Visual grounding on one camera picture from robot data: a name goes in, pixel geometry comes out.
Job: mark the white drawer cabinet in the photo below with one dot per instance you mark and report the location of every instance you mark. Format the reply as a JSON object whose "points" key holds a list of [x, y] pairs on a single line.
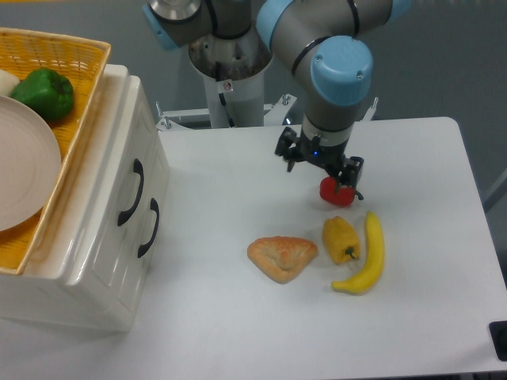
{"points": [[40, 293]]}

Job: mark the white metal base frame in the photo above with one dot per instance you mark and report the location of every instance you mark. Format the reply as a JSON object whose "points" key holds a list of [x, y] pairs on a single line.
{"points": [[186, 116]]}

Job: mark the green bell pepper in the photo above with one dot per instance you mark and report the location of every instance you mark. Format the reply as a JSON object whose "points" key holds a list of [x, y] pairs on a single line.
{"points": [[46, 92]]}

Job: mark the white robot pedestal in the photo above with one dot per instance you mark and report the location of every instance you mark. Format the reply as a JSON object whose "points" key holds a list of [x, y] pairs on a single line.
{"points": [[233, 75]]}

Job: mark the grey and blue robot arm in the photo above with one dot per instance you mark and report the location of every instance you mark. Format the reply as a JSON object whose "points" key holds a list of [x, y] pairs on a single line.
{"points": [[318, 42]]}

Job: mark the triangular baked pastry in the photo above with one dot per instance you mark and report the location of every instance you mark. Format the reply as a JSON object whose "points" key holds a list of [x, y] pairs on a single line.
{"points": [[282, 258]]}

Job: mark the yellow bell pepper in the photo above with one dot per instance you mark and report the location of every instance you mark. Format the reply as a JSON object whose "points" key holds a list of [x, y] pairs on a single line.
{"points": [[341, 240]]}

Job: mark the yellow banana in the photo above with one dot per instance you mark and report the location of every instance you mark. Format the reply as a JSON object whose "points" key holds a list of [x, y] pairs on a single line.
{"points": [[366, 278]]}

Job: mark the beige round plate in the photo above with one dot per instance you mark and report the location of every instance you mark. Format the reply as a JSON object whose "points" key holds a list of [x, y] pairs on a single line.
{"points": [[30, 162]]}

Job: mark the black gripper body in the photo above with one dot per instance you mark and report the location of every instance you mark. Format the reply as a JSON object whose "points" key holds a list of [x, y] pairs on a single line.
{"points": [[325, 149]]}

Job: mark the red bell pepper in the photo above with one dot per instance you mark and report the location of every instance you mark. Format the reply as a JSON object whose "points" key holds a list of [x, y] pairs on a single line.
{"points": [[337, 194]]}

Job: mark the white round vegetable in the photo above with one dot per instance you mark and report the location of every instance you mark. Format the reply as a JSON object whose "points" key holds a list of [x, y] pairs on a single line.
{"points": [[8, 82]]}

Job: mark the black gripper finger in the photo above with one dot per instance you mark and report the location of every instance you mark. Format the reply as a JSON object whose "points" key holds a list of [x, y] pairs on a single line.
{"points": [[348, 176], [288, 147]]}

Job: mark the black corner device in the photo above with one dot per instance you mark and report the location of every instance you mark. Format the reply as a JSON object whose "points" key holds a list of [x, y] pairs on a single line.
{"points": [[498, 332]]}

